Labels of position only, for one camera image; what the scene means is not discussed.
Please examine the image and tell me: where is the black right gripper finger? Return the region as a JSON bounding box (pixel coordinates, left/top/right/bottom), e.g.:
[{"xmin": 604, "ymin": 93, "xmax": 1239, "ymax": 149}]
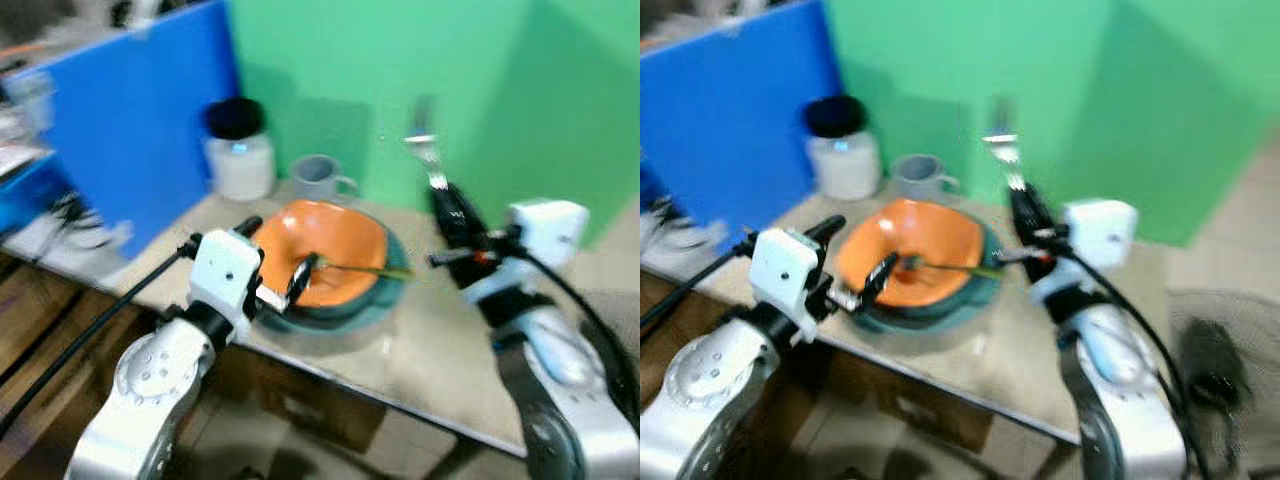
[
  {"xmin": 450, "ymin": 183, "xmax": 491, "ymax": 239},
  {"xmin": 1007, "ymin": 186, "xmax": 1033, "ymax": 243},
  {"xmin": 1028, "ymin": 186, "xmax": 1059, "ymax": 241},
  {"xmin": 427, "ymin": 184, "xmax": 457, "ymax": 241}
]

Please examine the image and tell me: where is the silver metal fork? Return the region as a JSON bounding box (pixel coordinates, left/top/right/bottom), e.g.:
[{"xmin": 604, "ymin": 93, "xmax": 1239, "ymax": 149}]
[
  {"xmin": 403, "ymin": 94, "xmax": 452, "ymax": 193},
  {"xmin": 982, "ymin": 94, "xmax": 1031, "ymax": 193}
]

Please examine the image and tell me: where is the orange bowl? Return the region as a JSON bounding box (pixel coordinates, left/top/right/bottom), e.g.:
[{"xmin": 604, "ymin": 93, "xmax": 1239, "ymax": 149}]
[
  {"xmin": 249, "ymin": 199, "xmax": 390, "ymax": 310},
  {"xmin": 834, "ymin": 198, "xmax": 987, "ymax": 310}
]

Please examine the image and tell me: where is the white jar with black lid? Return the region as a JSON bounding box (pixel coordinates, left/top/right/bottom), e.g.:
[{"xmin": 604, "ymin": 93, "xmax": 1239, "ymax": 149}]
[
  {"xmin": 203, "ymin": 97, "xmax": 278, "ymax": 204},
  {"xmin": 805, "ymin": 94, "xmax": 883, "ymax": 203}
]

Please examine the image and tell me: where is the teal green plate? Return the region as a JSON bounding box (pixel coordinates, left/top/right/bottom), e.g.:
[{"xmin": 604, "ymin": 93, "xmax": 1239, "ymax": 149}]
[
  {"xmin": 254, "ymin": 228, "xmax": 412, "ymax": 333},
  {"xmin": 850, "ymin": 226, "xmax": 1004, "ymax": 335}
]

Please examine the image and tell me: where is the grey mug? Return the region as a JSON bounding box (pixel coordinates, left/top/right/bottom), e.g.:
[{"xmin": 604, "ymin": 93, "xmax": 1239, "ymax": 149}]
[
  {"xmin": 288, "ymin": 154, "xmax": 359, "ymax": 205},
  {"xmin": 892, "ymin": 153, "xmax": 962, "ymax": 205}
]

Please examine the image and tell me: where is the green partition board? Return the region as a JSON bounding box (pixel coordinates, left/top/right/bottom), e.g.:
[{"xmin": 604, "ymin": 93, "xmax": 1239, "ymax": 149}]
[
  {"xmin": 224, "ymin": 0, "xmax": 641, "ymax": 251},
  {"xmin": 824, "ymin": 0, "xmax": 1280, "ymax": 251}
]

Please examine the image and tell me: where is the blue partition board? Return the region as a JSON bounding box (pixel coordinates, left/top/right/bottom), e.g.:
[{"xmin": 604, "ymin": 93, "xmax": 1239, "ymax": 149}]
[
  {"xmin": 640, "ymin": 0, "xmax": 846, "ymax": 263},
  {"xmin": 28, "ymin": 0, "xmax": 243, "ymax": 263}
]

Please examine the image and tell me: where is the blue box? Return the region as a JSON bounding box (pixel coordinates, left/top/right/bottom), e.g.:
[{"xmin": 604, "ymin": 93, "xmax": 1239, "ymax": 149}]
[
  {"xmin": 640, "ymin": 158, "xmax": 669, "ymax": 219},
  {"xmin": 0, "ymin": 152, "xmax": 77, "ymax": 237}
]

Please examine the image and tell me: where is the black object on floor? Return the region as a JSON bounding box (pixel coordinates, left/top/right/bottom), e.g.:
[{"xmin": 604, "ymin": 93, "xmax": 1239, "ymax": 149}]
[{"xmin": 1178, "ymin": 318, "xmax": 1255, "ymax": 416}]

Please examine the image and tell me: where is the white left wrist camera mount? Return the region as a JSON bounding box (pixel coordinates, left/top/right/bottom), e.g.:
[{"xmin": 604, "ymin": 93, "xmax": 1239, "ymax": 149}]
[
  {"xmin": 749, "ymin": 227, "xmax": 828, "ymax": 321},
  {"xmin": 187, "ymin": 228, "xmax": 267, "ymax": 323}
]

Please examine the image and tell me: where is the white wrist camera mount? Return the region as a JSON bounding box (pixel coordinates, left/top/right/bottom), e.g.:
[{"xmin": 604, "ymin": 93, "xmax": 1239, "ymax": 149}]
[
  {"xmin": 749, "ymin": 227, "xmax": 828, "ymax": 321},
  {"xmin": 187, "ymin": 228, "xmax": 267, "ymax": 323},
  {"xmin": 506, "ymin": 197, "xmax": 592, "ymax": 271},
  {"xmin": 1062, "ymin": 198, "xmax": 1140, "ymax": 271}
]

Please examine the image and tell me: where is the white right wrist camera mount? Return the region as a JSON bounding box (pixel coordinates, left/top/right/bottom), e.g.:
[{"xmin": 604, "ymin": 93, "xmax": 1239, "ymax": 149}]
[
  {"xmin": 506, "ymin": 197, "xmax": 592, "ymax": 271},
  {"xmin": 1062, "ymin": 198, "xmax": 1140, "ymax": 271}
]

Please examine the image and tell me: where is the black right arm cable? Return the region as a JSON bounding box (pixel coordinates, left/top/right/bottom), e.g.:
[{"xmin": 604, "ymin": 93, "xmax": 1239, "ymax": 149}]
[
  {"xmin": 428, "ymin": 244, "xmax": 641, "ymax": 431},
  {"xmin": 996, "ymin": 244, "xmax": 1213, "ymax": 480}
]

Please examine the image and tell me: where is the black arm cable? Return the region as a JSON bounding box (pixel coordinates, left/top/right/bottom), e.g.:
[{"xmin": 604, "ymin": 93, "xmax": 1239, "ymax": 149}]
[
  {"xmin": 0, "ymin": 238, "xmax": 203, "ymax": 443},
  {"xmin": 428, "ymin": 244, "xmax": 641, "ymax": 431},
  {"xmin": 640, "ymin": 236, "xmax": 761, "ymax": 335},
  {"xmin": 996, "ymin": 244, "xmax": 1213, "ymax": 480}
]

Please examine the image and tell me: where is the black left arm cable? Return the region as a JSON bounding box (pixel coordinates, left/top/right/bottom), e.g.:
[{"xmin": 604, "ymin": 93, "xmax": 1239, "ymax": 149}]
[
  {"xmin": 0, "ymin": 238, "xmax": 203, "ymax": 443},
  {"xmin": 640, "ymin": 236, "xmax": 761, "ymax": 335}
]

